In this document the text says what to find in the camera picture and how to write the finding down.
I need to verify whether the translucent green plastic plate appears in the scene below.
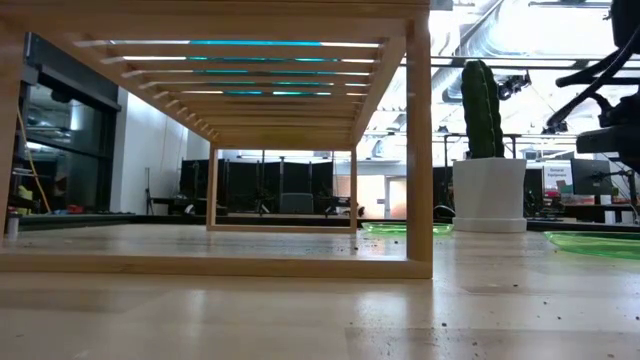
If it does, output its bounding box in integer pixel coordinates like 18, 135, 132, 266
360, 221, 456, 237
544, 229, 640, 261

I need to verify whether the slatted wooden shelf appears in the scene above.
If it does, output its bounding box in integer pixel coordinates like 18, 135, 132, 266
0, 0, 434, 280

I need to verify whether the black ceiling spotlight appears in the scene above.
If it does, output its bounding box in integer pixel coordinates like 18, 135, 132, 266
497, 71, 533, 101

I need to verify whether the black computer monitor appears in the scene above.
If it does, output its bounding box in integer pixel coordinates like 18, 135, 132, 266
570, 158, 619, 197

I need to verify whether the white printed sign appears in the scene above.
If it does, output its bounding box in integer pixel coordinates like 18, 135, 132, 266
542, 160, 574, 193

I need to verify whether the black microphone boom stand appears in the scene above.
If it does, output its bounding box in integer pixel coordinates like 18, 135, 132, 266
589, 168, 640, 224

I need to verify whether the green cactus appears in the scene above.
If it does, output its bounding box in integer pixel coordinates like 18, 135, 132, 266
460, 59, 506, 160

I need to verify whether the white faceted plant pot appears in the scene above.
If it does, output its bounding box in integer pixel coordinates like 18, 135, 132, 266
451, 157, 528, 234

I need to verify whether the grey chair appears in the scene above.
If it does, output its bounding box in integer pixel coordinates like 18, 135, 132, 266
279, 192, 316, 215

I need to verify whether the black room partition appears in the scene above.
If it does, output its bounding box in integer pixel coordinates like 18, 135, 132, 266
178, 158, 335, 216

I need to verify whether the black tripod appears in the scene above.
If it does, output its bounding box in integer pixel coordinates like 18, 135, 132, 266
143, 167, 156, 216

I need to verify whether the dark glass cabinet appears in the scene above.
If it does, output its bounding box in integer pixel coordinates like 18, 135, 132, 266
9, 32, 124, 216

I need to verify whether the small grey bottle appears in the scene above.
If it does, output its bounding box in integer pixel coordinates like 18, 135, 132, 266
5, 210, 21, 239

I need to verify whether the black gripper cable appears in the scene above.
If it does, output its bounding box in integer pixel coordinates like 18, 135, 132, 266
544, 27, 640, 133

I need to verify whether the yellow cord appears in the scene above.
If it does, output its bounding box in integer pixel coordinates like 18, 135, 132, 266
16, 107, 53, 215

